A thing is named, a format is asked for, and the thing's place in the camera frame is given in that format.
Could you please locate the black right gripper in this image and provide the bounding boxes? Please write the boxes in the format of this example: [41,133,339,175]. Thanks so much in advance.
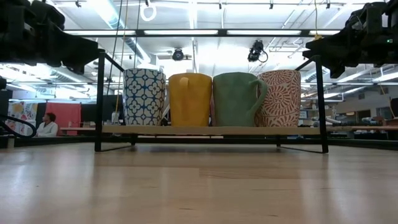
[302,1,388,79]

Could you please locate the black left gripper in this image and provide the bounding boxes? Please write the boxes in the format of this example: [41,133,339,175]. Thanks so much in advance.
[18,0,101,75]

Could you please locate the red patterned cream mug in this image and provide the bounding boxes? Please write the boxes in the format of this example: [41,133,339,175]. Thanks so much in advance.
[254,69,302,128]

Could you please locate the blue patterned mug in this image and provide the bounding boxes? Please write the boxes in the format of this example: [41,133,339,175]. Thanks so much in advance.
[123,68,167,126]

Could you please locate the green mug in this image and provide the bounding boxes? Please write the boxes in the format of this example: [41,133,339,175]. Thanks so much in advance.
[212,72,268,128]

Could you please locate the mustard yellow mug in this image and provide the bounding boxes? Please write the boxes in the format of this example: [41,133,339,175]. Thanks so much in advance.
[168,72,213,128]

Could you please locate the pink mug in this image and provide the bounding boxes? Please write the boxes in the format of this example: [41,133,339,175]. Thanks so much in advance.
[208,96,217,127]

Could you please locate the red partition panel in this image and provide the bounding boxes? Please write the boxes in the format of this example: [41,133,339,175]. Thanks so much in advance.
[45,102,82,137]

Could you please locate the wooden background table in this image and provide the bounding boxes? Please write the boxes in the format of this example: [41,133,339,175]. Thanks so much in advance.
[326,124,398,131]

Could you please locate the person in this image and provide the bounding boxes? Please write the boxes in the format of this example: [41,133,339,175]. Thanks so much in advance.
[35,112,59,138]

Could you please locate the floral printed banner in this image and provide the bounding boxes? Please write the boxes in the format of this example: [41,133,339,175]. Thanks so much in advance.
[6,101,39,136]

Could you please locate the yellow hanging cord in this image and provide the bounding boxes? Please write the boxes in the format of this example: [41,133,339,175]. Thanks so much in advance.
[312,0,323,41]

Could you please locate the silver ventilation duct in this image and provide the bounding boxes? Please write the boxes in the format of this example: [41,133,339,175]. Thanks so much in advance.
[86,0,158,69]

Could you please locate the black camera with cable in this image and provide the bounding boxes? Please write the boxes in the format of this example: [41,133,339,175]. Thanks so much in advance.
[247,39,269,63]

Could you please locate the white hanging ring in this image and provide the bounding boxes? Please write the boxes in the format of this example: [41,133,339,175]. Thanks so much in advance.
[139,0,157,22]

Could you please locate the black looped cable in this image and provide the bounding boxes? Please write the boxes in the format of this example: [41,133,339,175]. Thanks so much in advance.
[0,114,37,138]

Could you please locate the round black ceiling camera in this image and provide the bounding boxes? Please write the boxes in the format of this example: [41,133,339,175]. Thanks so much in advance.
[172,47,185,62]

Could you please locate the black overhead frame beam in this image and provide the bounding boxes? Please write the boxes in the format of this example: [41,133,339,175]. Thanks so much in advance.
[63,29,341,37]

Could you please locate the black aluminium table frame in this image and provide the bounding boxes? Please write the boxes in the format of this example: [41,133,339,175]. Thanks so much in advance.
[0,135,398,151]

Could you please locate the black frame wooden shelf rack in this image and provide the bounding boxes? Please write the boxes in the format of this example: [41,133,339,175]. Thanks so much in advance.
[94,49,330,154]

